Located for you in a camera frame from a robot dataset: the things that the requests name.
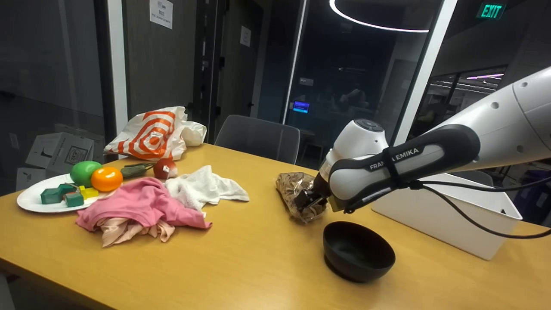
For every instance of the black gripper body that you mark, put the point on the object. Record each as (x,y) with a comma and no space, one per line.
(314,189)

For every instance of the brown snack bag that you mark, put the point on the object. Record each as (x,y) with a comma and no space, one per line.
(290,191)

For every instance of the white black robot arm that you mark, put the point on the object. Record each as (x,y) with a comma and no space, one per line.
(458,148)

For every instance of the black bowl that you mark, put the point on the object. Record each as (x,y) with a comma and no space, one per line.
(358,254)

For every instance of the grey office chair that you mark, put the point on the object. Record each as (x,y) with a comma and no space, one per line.
(259,137)

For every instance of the blue lit screen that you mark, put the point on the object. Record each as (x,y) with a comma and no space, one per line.
(300,106)

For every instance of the white cloth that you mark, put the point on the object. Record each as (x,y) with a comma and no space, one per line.
(209,186)

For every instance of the white plastic storage bin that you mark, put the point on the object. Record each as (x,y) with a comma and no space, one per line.
(441,220)

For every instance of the red toy apple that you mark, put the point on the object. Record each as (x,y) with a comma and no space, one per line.
(166,168)

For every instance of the pink cloth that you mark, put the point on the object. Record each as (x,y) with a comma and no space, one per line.
(143,203)

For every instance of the small paper door notice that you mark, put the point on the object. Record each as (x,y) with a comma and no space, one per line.
(245,36)

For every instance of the dark green toy cucumber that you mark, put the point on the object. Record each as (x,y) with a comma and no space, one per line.
(136,170)

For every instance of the orange toy fruit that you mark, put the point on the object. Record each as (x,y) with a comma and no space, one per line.
(107,179)

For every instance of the yellow toy block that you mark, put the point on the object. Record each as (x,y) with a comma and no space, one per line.
(88,191)

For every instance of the green toy fruit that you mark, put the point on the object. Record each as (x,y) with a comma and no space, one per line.
(83,172)

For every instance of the green toy block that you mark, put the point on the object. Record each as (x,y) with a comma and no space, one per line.
(73,198)
(50,196)
(67,187)

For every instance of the stacked cardboard boxes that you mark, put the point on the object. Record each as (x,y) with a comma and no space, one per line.
(57,155)

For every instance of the green exit sign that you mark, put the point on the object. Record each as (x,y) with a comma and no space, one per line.
(491,10)

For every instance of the white plate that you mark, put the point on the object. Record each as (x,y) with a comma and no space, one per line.
(31,199)

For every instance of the white paper wall notice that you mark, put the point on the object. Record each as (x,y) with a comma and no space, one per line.
(160,12)

